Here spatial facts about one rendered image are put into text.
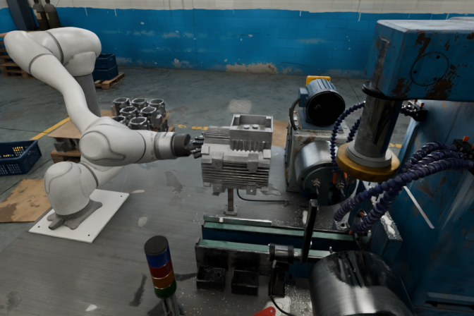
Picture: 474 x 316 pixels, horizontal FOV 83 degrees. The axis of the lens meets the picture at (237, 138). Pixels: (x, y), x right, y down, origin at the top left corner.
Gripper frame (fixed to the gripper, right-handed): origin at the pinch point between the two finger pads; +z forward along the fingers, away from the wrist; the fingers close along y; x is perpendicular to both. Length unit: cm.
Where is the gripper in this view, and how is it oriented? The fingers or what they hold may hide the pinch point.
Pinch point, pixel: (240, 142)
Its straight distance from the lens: 82.0
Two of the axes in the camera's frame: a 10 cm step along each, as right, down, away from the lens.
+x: 1.1, 8.7, 4.8
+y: 1.2, -4.9, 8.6
